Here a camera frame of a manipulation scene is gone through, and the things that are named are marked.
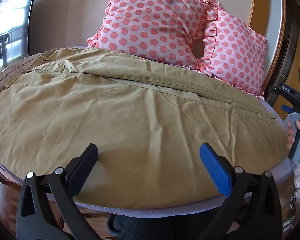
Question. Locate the black television screen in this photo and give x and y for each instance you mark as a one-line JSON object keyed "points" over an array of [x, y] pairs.
{"points": [[14, 31]]}

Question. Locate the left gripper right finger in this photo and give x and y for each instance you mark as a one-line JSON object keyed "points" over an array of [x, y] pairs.
{"points": [[251, 209]]}

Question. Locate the wooden bed frame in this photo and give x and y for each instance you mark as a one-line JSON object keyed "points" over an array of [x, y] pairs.
{"points": [[268, 17]]}

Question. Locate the lavender bed sheet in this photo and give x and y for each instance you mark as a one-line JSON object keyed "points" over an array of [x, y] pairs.
{"points": [[145, 211]]}

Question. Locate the small pink polka-dot pillow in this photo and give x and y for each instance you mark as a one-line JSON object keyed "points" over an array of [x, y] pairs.
{"points": [[233, 52]]}

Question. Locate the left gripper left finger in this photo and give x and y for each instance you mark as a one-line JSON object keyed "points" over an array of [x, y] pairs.
{"points": [[35, 218]]}

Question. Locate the khaki tan pants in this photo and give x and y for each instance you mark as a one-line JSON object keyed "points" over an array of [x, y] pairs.
{"points": [[130, 127]]}

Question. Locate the large pink polka-dot pillow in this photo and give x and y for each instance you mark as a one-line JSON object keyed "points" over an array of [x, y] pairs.
{"points": [[158, 30]]}

